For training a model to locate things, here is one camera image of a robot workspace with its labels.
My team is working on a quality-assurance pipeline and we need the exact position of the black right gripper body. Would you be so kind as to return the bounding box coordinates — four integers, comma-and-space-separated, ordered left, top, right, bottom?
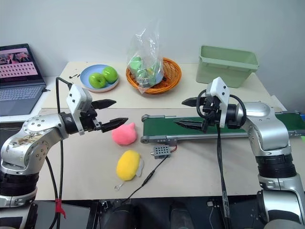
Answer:
198, 94, 224, 134

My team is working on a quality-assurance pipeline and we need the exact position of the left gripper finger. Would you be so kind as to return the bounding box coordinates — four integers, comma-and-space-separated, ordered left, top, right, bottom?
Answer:
101, 117, 130, 134
91, 99, 117, 111

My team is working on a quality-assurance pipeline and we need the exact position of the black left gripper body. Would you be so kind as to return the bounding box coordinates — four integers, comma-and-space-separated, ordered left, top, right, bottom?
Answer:
79, 104, 103, 133

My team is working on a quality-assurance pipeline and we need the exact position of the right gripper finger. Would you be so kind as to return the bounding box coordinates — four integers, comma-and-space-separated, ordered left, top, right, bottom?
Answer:
174, 119, 205, 131
181, 96, 205, 107

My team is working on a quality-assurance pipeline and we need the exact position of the green conveyor belt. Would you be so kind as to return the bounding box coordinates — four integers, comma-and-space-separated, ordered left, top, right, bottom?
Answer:
140, 110, 305, 145

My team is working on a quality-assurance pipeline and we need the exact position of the small grey control box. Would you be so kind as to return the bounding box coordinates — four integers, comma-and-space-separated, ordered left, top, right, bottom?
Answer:
150, 145, 173, 160

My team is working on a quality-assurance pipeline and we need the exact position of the pink plush toy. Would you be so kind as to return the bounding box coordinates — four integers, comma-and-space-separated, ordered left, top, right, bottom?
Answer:
112, 122, 138, 146

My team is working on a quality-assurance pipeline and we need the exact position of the green apple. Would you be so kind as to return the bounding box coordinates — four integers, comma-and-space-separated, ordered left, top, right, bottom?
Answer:
88, 72, 107, 89
102, 65, 119, 84

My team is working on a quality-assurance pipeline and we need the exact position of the light blue plate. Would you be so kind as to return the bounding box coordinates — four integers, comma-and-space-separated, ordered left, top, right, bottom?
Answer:
80, 64, 120, 94

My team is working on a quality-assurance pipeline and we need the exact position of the orange woven basket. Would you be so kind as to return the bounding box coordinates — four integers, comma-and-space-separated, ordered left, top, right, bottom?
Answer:
125, 57, 183, 94

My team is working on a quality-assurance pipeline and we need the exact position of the light green plastic bin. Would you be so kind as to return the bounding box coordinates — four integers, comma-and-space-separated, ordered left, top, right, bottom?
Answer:
195, 45, 260, 89

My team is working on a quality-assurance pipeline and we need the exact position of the yellow plush toy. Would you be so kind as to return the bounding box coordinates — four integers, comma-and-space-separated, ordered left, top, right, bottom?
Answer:
113, 149, 145, 192

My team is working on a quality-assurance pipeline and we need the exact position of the clear plastic bag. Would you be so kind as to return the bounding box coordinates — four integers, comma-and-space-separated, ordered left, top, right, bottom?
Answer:
125, 20, 165, 96

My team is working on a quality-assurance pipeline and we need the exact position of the grey laptop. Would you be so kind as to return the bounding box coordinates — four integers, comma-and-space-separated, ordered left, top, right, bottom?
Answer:
0, 43, 47, 117

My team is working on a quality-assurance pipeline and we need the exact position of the red tape strip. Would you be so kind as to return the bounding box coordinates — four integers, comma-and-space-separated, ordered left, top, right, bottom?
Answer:
54, 198, 67, 219

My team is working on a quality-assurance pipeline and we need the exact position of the dark rounded shape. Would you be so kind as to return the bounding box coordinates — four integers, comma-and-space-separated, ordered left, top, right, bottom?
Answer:
110, 202, 145, 229
168, 201, 194, 229

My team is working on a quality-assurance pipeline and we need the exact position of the black flat panel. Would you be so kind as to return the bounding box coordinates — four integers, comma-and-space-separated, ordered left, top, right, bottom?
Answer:
34, 200, 92, 229

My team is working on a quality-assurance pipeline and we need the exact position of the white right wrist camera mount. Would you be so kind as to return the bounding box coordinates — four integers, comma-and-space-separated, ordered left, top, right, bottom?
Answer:
205, 76, 231, 128

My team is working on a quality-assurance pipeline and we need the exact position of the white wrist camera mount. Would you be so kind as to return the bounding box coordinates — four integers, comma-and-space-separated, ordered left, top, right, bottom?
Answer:
66, 83, 93, 136
205, 76, 231, 128

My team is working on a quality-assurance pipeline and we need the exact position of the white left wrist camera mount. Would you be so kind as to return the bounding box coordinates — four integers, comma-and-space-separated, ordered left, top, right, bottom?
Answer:
66, 83, 93, 136

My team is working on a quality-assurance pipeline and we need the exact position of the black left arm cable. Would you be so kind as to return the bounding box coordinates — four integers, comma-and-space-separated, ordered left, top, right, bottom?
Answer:
55, 77, 73, 229
44, 155, 60, 200

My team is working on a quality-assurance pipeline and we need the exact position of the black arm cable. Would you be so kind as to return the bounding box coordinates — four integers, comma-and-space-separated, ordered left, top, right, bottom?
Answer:
195, 90, 247, 229
44, 155, 60, 200
55, 77, 73, 229

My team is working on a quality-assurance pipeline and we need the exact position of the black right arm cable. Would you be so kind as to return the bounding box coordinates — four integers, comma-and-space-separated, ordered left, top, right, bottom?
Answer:
195, 90, 247, 229

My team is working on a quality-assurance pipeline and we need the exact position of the thin black power cable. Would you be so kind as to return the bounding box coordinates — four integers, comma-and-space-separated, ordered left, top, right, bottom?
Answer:
112, 156, 168, 210

